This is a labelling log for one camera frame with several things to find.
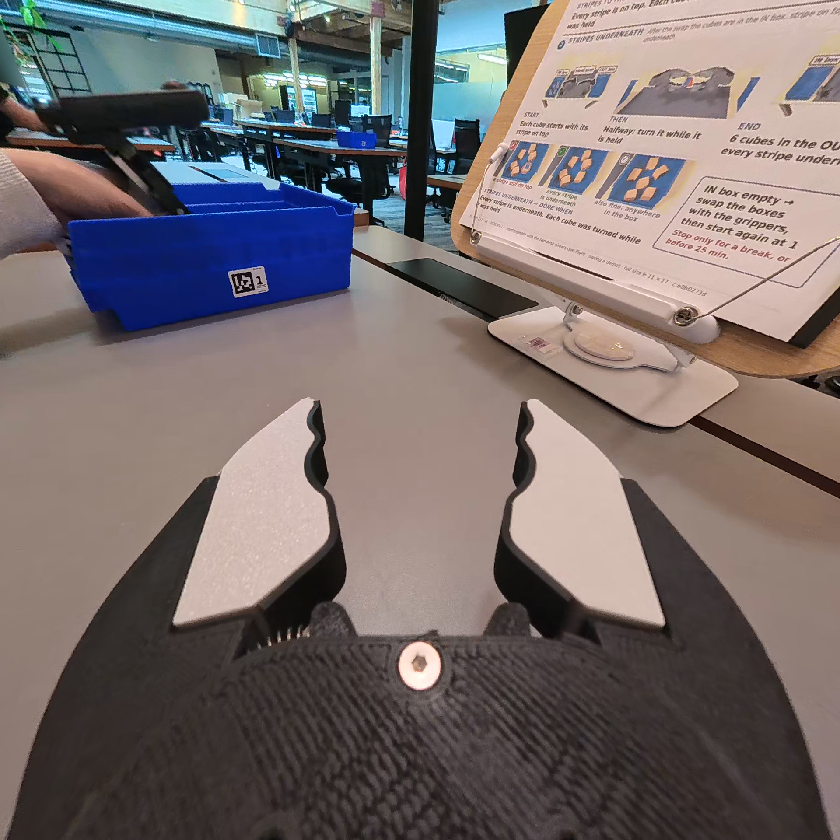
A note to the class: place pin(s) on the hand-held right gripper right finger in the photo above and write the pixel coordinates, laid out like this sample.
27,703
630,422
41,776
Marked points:
581,525

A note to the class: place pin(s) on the red bag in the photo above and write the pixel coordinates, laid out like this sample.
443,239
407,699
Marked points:
403,180

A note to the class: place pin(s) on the person's left hand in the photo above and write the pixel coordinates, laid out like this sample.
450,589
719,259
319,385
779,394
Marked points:
79,193

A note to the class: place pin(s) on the row of wooden-top desks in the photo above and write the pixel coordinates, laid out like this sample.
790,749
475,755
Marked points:
315,145

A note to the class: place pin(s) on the printed instruction sheet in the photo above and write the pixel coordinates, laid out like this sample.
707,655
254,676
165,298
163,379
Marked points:
656,164

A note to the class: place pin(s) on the black wall screen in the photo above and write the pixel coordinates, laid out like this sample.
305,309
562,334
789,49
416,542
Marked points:
525,33

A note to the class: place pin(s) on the group of black office chairs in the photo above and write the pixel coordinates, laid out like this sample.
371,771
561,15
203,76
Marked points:
466,141

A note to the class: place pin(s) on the blue bin with tag sticker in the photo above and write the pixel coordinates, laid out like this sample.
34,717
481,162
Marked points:
197,256

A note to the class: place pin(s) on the black pillar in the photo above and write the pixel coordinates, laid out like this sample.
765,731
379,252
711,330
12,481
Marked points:
420,118

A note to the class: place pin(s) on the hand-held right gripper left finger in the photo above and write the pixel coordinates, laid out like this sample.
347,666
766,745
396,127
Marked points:
262,518

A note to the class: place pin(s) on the instruction board on wooden stand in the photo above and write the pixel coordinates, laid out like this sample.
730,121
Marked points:
623,387

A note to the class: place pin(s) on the small blue bin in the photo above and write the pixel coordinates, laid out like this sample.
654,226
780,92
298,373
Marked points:
358,140

